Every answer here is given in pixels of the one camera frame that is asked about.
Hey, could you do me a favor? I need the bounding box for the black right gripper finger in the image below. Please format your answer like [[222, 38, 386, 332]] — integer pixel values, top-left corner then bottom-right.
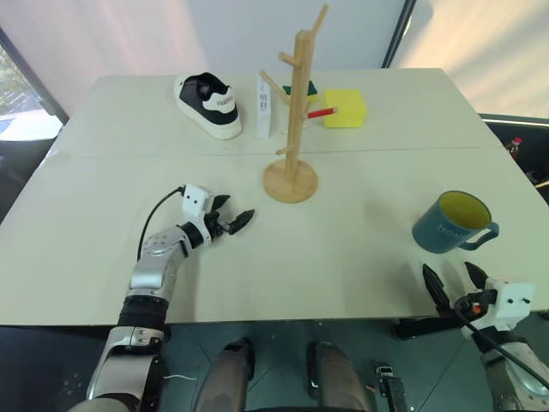
[[464, 261, 489, 294], [421, 263, 452, 318]]

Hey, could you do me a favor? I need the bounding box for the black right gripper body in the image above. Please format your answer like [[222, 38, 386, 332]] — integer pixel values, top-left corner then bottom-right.
[[436, 288, 499, 324]]

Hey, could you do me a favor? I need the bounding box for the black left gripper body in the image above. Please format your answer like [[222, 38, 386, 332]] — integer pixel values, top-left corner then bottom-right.
[[203, 209, 235, 242]]

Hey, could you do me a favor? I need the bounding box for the wooden mug tree stand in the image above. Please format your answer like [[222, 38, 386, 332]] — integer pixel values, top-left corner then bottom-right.
[[258, 3, 341, 204]]

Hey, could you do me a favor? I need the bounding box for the blue mug with yellow inside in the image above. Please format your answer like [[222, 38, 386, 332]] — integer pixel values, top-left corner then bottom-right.
[[411, 191, 501, 255]]

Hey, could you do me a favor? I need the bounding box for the white and black sneaker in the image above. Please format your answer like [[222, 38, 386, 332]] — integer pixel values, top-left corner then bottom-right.
[[172, 72, 244, 141]]

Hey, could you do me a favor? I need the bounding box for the white rectangular box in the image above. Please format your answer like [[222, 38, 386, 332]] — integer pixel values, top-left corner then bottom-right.
[[256, 71, 276, 141]]

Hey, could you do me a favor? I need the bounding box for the black device with connector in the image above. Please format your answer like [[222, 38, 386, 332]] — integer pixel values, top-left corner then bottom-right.
[[372, 363, 409, 412]]

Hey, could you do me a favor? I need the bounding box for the bottle with red cap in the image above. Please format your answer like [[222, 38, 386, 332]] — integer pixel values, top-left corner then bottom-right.
[[504, 136, 524, 162]]

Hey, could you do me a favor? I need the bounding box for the dark rounded shape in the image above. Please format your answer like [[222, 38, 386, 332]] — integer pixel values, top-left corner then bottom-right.
[[305, 341, 379, 412], [200, 338, 257, 412]]

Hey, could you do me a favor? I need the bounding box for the black side furniture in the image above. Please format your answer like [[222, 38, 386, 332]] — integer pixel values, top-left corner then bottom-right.
[[477, 112, 549, 191]]

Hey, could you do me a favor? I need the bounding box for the green and yellow sponge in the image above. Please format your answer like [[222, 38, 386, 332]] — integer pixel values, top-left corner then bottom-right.
[[281, 80, 321, 105]]

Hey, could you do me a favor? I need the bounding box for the yellow sponge block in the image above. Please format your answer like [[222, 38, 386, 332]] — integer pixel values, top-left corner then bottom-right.
[[321, 88, 370, 130]]

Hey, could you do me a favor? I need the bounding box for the dark window pillar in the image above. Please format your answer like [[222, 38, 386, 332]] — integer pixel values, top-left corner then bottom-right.
[[380, 0, 419, 70]]

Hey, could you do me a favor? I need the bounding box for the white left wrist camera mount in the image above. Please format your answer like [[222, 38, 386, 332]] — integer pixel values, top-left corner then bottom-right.
[[178, 185, 216, 227]]

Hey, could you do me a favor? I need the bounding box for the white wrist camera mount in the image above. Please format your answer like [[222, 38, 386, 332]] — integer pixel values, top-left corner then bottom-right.
[[178, 185, 216, 227], [483, 277, 537, 332]]

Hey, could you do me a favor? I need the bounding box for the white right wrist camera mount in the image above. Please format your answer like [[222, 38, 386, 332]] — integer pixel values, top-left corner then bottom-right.
[[483, 277, 537, 332]]

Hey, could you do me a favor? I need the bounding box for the black table bracket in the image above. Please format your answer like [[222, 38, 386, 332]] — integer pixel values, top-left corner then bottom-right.
[[395, 316, 465, 341]]

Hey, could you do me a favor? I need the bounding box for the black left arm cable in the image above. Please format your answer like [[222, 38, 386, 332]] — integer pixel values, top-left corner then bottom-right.
[[136, 185, 186, 264]]

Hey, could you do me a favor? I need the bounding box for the dark window frame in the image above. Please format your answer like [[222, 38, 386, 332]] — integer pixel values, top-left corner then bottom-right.
[[0, 24, 70, 126]]

